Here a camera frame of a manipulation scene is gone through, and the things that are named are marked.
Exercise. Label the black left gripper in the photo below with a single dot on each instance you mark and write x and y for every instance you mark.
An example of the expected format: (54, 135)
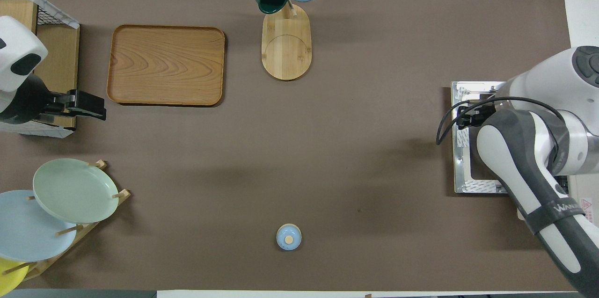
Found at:
(28, 104)

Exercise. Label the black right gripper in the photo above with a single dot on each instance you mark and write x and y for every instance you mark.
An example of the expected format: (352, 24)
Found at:
(486, 110)

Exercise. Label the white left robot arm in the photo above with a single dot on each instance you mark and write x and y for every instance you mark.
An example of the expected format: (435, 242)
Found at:
(16, 54)

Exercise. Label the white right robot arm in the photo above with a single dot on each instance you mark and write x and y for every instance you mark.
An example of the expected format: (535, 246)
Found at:
(529, 157)

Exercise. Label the pale green plate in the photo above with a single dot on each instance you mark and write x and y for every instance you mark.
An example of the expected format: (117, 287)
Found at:
(75, 190)

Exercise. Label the wooden serving tray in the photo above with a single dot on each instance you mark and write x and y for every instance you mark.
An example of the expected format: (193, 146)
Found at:
(166, 64)

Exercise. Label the wooden plate rack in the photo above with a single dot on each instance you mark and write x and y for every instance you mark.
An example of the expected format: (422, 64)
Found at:
(77, 237)

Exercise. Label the large light blue plate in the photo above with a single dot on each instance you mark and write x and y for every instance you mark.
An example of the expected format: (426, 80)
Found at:
(28, 232)

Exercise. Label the brown table mat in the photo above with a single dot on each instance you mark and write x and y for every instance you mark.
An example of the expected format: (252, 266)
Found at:
(327, 148)

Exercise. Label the yellow plate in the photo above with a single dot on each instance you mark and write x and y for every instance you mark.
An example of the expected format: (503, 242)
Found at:
(9, 279)

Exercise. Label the wooden mug tree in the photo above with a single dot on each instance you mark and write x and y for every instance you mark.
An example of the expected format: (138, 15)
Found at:
(286, 50)

